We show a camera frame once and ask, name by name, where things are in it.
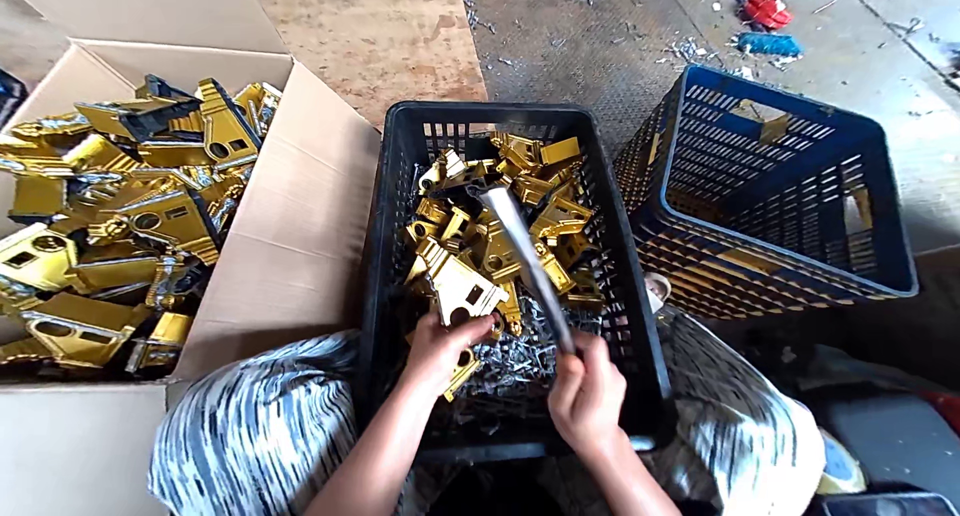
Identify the person's right fingers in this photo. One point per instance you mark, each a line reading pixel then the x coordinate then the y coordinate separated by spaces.
pixel 615 385

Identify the plywood board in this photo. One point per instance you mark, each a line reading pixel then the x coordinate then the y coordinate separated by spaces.
pixel 375 35

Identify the person's right hand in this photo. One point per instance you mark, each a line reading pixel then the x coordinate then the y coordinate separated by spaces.
pixel 589 400

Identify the person's legs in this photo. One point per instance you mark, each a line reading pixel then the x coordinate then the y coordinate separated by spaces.
pixel 259 426

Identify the pile of gold parts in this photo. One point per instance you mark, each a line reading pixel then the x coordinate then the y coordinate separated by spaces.
pixel 551 208
pixel 105 272

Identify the person's right index finger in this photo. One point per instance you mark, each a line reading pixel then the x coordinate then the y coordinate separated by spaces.
pixel 594 349

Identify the dark grey seat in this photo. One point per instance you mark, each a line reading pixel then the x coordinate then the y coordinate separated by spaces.
pixel 892 433

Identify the blue plastic crate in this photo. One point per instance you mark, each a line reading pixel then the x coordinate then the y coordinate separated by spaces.
pixel 757 234

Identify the person's left thumb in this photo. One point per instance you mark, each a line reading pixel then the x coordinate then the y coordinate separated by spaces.
pixel 474 330

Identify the pile of grey metal scraps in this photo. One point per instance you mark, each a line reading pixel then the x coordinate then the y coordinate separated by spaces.
pixel 525 358

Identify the black plastic crate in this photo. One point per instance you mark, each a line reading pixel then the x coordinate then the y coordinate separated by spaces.
pixel 384 261

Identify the round yellow blue object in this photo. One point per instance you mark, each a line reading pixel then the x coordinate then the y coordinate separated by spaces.
pixel 841 465

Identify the person's right forearm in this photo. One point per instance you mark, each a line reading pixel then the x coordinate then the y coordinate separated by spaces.
pixel 630 478

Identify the person's right thumb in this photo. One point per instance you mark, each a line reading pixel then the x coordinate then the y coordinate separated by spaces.
pixel 570 377

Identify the person's left forearm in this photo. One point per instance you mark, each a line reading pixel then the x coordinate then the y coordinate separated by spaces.
pixel 379 452

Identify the cardboard box with open flaps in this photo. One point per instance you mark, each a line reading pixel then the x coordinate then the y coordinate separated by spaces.
pixel 300 193

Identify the shiny gold plastic bracket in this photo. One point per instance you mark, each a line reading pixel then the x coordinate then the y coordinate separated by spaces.
pixel 459 282

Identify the person's left hand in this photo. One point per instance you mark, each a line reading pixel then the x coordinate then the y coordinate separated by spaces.
pixel 433 354

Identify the red crumpled bundle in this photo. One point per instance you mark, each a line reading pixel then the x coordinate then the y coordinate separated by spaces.
pixel 768 11

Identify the blue crumpled bundle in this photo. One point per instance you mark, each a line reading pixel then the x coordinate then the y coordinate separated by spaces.
pixel 769 44

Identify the silver metal bar tool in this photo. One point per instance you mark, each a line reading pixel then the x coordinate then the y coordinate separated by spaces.
pixel 526 255

